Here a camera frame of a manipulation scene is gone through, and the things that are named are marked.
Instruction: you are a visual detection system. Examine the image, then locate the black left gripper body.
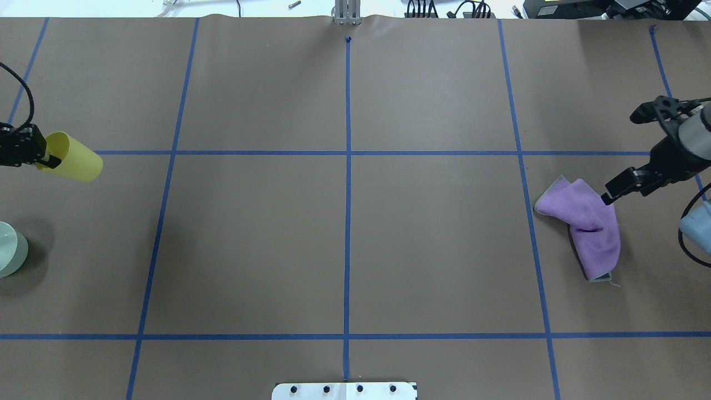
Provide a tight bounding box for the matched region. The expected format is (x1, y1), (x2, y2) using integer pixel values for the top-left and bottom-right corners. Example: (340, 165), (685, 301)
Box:
(1, 123), (47, 167)

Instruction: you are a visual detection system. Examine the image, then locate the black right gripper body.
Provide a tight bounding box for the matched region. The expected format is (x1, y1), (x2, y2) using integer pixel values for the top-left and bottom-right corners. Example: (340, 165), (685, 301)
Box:
(637, 137), (708, 197)

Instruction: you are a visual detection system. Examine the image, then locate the yellow plastic cup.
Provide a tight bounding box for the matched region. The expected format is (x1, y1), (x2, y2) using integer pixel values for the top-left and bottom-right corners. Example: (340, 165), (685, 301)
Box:
(36, 132), (104, 182)

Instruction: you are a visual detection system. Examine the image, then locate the purple microfiber cloth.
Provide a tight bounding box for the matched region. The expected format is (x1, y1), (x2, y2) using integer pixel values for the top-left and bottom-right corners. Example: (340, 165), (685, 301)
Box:
(534, 176), (622, 282)

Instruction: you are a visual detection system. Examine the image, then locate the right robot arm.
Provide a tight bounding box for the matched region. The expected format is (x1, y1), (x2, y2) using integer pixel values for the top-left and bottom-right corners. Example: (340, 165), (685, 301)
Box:
(601, 96), (710, 206)

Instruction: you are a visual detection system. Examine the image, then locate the green plastic bowl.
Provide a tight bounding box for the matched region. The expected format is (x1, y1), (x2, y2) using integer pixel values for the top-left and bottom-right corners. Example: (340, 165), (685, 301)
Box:
(1, 221), (29, 278)

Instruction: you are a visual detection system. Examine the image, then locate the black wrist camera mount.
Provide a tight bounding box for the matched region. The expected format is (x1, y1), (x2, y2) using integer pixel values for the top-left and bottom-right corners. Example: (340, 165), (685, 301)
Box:
(629, 96), (707, 135)

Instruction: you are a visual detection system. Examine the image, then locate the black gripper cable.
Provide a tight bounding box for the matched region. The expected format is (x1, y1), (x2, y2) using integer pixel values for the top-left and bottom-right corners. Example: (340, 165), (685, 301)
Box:
(678, 183), (711, 268)

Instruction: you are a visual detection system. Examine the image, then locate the aluminium frame post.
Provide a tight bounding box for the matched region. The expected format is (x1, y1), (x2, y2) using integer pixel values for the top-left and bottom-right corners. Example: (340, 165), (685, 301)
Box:
(331, 0), (362, 26)

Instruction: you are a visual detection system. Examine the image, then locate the white camera stand base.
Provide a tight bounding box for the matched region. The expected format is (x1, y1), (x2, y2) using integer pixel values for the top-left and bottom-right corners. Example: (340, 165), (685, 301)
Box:
(271, 382), (419, 399)

